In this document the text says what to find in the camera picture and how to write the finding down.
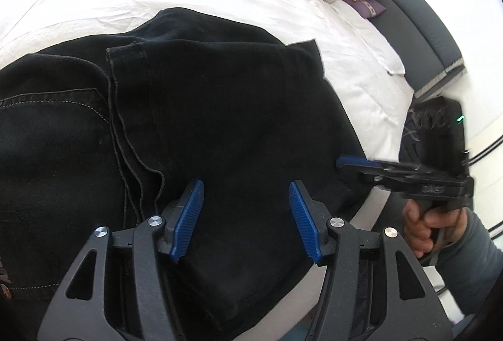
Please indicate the purple patterned pillow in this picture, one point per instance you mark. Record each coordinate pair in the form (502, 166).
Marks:
(365, 6)

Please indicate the person's right hand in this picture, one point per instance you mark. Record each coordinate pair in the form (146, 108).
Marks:
(416, 231)

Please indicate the white folded bed cover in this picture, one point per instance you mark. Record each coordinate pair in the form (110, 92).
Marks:
(387, 58)

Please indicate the person's right forearm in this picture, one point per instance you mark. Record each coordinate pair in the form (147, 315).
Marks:
(475, 270)

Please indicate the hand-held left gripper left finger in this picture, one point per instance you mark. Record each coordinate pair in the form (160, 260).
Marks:
(188, 219)

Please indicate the black pants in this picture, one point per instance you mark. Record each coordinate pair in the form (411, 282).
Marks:
(235, 109)

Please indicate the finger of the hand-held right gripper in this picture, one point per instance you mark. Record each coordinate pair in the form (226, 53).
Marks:
(351, 161)

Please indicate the grey padded headboard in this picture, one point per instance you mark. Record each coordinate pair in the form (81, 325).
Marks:
(420, 18)

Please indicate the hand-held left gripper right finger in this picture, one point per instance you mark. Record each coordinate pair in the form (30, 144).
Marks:
(304, 223)

